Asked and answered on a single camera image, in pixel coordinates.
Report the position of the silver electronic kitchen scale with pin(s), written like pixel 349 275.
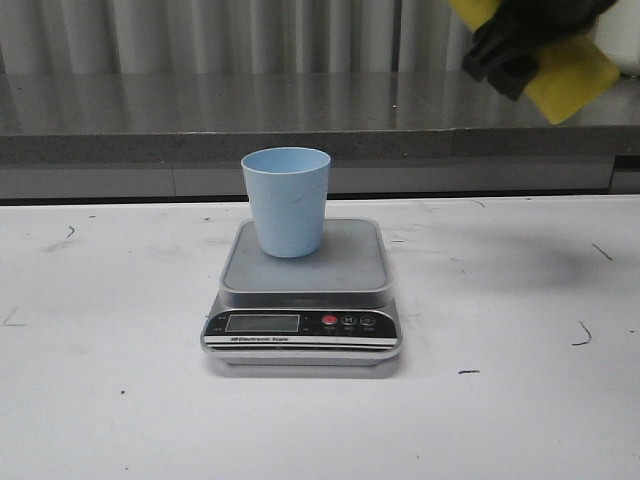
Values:
pixel 331 313

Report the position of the yellow squeeze bottle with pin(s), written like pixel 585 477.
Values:
pixel 573 70

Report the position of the light blue plastic cup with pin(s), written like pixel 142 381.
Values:
pixel 287 189

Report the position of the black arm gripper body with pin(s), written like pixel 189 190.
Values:
pixel 550 17

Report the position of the white container in background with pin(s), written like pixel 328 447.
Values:
pixel 617 35

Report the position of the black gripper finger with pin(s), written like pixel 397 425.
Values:
pixel 501 54

